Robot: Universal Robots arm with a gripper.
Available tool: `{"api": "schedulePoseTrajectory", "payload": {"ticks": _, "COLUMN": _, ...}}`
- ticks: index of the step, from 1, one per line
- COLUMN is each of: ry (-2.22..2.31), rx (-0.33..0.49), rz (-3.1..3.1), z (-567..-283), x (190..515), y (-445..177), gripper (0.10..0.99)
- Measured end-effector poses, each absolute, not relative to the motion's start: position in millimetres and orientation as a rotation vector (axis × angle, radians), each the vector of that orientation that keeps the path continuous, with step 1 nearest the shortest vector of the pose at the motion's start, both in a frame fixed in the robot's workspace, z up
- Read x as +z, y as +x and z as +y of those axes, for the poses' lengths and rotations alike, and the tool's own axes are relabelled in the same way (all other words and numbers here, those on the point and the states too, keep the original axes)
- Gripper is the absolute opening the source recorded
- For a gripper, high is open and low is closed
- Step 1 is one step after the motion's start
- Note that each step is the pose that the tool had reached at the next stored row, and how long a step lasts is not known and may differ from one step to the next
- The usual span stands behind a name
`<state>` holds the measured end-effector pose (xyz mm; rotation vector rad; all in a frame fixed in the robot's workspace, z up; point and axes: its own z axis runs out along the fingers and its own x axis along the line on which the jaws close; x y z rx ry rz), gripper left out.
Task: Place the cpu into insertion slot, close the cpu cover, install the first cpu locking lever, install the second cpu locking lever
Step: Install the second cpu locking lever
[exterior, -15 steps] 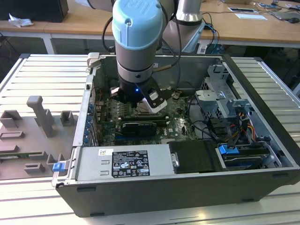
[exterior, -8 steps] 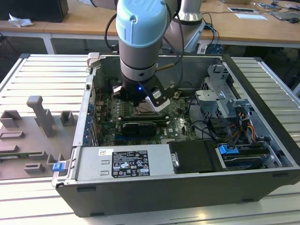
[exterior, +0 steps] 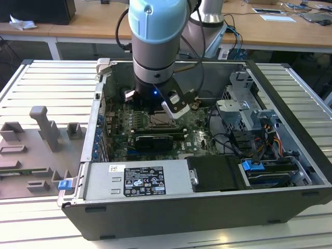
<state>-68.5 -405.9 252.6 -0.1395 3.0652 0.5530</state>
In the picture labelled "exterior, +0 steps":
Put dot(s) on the silver green CPU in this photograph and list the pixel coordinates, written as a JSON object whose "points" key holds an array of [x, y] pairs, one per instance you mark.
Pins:
{"points": [[158, 120]]}

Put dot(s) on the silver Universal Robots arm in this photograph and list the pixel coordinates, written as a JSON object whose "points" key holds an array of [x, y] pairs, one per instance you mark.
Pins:
{"points": [[155, 39]]}

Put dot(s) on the CPU socket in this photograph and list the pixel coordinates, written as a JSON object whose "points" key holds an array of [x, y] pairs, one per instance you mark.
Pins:
{"points": [[149, 127]]}

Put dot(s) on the black RAM slot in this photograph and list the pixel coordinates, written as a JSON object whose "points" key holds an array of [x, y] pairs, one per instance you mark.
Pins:
{"points": [[160, 130], [179, 133]]}

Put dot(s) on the black graphics card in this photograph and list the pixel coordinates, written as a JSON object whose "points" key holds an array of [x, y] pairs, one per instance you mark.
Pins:
{"points": [[153, 142]]}

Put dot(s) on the round silver board component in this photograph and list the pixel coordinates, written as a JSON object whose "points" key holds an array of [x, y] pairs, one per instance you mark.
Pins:
{"points": [[196, 105]]}

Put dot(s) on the green motherboard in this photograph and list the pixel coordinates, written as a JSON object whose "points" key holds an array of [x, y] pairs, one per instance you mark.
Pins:
{"points": [[199, 135]]}

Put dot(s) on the wooden desk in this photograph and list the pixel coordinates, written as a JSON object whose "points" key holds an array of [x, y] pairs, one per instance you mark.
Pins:
{"points": [[103, 28]]}

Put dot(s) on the white power strip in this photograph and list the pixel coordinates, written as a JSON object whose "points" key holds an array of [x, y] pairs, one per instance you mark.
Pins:
{"points": [[224, 55]]}

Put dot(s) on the perforated metal drive cage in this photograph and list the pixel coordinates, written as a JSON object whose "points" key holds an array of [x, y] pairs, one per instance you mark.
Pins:
{"points": [[233, 114]]}

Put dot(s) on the silver power supply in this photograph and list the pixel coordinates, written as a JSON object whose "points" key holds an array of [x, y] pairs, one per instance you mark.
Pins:
{"points": [[103, 181]]}

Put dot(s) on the black plastic shroud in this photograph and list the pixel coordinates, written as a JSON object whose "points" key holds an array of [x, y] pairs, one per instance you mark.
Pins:
{"points": [[215, 173]]}

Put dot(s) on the blue plastic latch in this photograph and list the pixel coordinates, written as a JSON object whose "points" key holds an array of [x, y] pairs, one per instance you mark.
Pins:
{"points": [[64, 185]]}

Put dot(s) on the hard disk in blue carrier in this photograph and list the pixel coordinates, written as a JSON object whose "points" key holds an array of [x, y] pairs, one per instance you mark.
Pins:
{"points": [[250, 166]]}

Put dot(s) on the black silver PC case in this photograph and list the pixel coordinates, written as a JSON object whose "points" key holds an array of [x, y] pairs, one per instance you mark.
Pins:
{"points": [[181, 218]]}

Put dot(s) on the grey parts rack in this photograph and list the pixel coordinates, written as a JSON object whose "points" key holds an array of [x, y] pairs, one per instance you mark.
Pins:
{"points": [[31, 158]]}

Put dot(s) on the black computer tower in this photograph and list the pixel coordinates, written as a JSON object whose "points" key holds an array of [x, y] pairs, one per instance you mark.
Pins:
{"points": [[39, 10]]}

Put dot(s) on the crumpled white paper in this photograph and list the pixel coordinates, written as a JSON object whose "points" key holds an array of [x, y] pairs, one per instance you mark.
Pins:
{"points": [[22, 23]]}

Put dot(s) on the green RAM stick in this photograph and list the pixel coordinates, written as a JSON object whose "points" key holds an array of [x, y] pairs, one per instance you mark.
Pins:
{"points": [[15, 172]]}

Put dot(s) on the white paper sheet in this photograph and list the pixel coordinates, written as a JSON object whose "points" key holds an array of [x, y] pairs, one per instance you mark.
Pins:
{"points": [[277, 18]]}

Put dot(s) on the grey laptop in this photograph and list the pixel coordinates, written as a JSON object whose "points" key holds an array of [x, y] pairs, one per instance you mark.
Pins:
{"points": [[316, 16]]}

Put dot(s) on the black computer mouse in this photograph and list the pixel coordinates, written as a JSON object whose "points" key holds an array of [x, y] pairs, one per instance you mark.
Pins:
{"points": [[325, 22]]}

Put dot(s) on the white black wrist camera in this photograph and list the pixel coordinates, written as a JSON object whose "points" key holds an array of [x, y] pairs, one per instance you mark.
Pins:
{"points": [[176, 109]]}

